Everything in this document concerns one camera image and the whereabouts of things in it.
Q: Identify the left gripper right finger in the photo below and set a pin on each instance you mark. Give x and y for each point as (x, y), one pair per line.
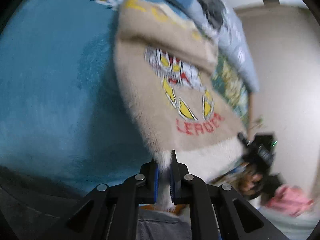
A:
(217, 212)

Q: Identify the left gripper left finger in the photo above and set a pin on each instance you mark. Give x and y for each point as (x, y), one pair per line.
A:
(109, 212)

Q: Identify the beige knit graphic sweater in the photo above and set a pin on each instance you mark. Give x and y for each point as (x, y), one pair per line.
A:
(164, 67)

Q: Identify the person's right hand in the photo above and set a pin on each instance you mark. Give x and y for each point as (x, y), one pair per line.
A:
(249, 184)

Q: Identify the pink cloth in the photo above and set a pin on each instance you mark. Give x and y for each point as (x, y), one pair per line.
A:
(291, 201)

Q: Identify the teal floral plush blanket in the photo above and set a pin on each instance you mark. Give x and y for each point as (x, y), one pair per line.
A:
(62, 113)

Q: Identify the dark grey garment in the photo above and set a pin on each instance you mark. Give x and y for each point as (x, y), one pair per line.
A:
(213, 10)

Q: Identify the grey-blue floral quilt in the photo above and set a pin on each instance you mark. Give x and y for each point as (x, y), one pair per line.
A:
(230, 39)

